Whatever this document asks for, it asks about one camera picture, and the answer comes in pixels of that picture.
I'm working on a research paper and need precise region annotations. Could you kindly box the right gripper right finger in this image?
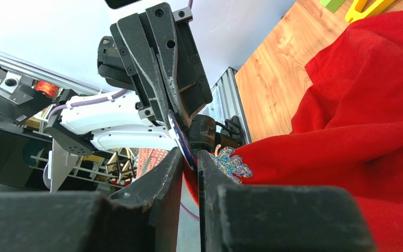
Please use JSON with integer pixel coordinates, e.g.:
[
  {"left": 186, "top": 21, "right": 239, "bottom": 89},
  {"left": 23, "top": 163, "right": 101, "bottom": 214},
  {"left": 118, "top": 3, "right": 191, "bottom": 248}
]
[{"left": 198, "top": 151, "right": 376, "bottom": 251}]

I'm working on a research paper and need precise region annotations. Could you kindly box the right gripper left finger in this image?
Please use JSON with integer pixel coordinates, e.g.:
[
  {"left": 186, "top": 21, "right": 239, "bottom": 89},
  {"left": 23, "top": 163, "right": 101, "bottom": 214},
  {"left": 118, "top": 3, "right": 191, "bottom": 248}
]
[{"left": 0, "top": 148, "right": 183, "bottom": 251}]

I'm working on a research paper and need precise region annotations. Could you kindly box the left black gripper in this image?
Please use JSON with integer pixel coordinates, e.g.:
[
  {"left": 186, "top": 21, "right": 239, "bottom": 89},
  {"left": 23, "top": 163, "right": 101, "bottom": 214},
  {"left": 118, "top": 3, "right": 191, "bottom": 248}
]
[{"left": 97, "top": 2, "right": 213, "bottom": 127}]

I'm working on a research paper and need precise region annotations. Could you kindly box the round blue badge brooch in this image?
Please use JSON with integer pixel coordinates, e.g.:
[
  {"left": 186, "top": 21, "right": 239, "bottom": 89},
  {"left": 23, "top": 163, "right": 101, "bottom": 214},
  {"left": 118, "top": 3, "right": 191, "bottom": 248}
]
[{"left": 168, "top": 110, "right": 197, "bottom": 173}]

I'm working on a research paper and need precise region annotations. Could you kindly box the red garment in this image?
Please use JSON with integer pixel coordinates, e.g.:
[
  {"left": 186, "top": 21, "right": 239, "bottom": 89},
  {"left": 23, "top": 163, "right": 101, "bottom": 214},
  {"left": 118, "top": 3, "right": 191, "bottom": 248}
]
[{"left": 183, "top": 10, "right": 403, "bottom": 252}]

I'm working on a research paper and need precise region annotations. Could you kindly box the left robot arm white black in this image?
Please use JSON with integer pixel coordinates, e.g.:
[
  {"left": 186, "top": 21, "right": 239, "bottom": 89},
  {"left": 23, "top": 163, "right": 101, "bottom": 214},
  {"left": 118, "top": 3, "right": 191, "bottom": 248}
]
[{"left": 43, "top": 2, "right": 213, "bottom": 192}]

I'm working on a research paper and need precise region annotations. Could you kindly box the blue leaf brooch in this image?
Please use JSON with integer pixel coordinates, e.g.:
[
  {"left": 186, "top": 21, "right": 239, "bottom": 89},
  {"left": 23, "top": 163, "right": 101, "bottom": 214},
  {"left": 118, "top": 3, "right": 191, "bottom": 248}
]
[{"left": 210, "top": 144, "right": 253, "bottom": 185}]

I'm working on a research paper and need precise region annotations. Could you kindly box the green block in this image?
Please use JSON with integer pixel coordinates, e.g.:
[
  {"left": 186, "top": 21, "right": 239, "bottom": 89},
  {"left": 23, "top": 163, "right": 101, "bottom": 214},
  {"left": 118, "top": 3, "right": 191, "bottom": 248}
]
[{"left": 320, "top": 0, "right": 346, "bottom": 13}]

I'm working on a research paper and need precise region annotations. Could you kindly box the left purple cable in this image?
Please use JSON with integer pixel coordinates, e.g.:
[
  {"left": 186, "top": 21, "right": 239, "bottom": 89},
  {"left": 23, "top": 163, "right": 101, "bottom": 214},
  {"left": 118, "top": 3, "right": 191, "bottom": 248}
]
[{"left": 47, "top": 88, "right": 129, "bottom": 121}]

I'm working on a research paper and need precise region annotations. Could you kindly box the yellow triangular toy frame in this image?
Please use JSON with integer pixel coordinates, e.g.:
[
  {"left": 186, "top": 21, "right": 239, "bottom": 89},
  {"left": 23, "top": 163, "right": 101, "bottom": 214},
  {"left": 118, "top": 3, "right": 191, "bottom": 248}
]
[{"left": 344, "top": 0, "right": 395, "bottom": 23}]

